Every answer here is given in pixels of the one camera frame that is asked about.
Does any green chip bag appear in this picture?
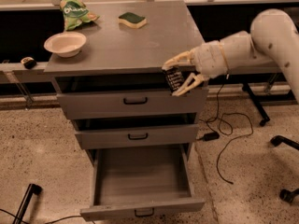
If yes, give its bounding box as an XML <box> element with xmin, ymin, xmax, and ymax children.
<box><xmin>60</xmin><ymin>0</ymin><xmax>99</xmax><ymax>31</ymax></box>

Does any black rxbar chocolate bar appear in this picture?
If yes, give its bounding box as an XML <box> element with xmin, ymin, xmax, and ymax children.
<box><xmin>164</xmin><ymin>66</ymin><xmax>185</xmax><ymax>92</ymax></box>

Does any black chair base leg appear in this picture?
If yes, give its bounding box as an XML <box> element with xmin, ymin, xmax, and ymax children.
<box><xmin>270</xmin><ymin>135</ymin><xmax>299</xmax><ymax>150</ymax></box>

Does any white paper bowl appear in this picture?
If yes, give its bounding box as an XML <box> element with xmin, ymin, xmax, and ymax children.
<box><xmin>44</xmin><ymin>32</ymin><xmax>87</xmax><ymax>58</ymax></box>

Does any black stand leg left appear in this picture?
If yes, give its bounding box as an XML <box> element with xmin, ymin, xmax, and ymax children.
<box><xmin>12</xmin><ymin>183</ymin><xmax>42</xmax><ymax>224</ymax></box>

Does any green yellow sponge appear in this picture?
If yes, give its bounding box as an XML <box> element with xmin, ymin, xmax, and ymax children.
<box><xmin>118</xmin><ymin>12</ymin><xmax>147</xmax><ymax>29</ymax></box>

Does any grey top drawer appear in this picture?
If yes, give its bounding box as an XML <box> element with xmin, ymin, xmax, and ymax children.
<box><xmin>55</xmin><ymin>73</ymin><xmax>207</xmax><ymax>119</ymax></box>

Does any grey middle drawer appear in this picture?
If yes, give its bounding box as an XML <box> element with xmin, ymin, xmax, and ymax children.
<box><xmin>75</xmin><ymin>113</ymin><xmax>198</xmax><ymax>149</ymax></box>

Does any grey drawer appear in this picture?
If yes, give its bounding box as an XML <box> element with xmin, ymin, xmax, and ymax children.
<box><xmin>75</xmin><ymin>113</ymin><xmax>198</xmax><ymax>149</ymax></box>
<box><xmin>80</xmin><ymin>144</ymin><xmax>205</xmax><ymax>221</ymax></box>
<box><xmin>55</xmin><ymin>73</ymin><xmax>207</xmax><ymax>119</ymax></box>

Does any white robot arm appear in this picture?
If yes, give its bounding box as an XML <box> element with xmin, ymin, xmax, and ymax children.
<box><xmin>162</xmin><ymin>9</ymin><xmax>299</xmax><ymax>101</ymax></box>

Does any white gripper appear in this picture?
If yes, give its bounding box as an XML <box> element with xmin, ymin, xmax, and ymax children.
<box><xmin>162</xmin><ymin>41</ymin><xmax>229</xmax><ymax>96</ymax></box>

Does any black cable on floor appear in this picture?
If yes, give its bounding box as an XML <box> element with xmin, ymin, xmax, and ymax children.
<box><xmin>198</xmin><ymin>75</ymin><xmax>254</xmax><ymax>185</ymax></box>

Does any black tape measure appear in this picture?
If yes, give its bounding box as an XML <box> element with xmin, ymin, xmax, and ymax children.
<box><xmin>21</xmin><ymin>57</ymin><xmax>37</xmax><ymax>69</ymax></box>

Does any black power adapter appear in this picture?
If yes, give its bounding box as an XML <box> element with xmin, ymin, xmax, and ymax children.
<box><xmin>203</xmin><ymin>132</ymin><xmax>220</xmax><ymax>141</ymax></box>

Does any black table leg with caster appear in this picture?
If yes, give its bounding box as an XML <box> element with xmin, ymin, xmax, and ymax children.
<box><xmin>242</xmin><ymin>83</ymin><xmax>270</xmax><ymax>127</ymax></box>

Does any grey bottom drawer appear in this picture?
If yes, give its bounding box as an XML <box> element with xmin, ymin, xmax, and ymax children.
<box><xmin>80</xmin><ymin>144</ymin><xmax>205</xmax><ymax>221</ymax></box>

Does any black chair caster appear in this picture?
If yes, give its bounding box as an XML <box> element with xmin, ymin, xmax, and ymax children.
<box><xmin>279</xmin><ymin>189</ymin><xmax>299</xmax><ymax>203</ymax></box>

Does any grey drawer cabinet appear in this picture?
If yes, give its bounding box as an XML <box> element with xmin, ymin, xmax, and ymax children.
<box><xmin>43</xmin><ymin>0</ymin><xmax>217</xmax><ymax>163</ymax></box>

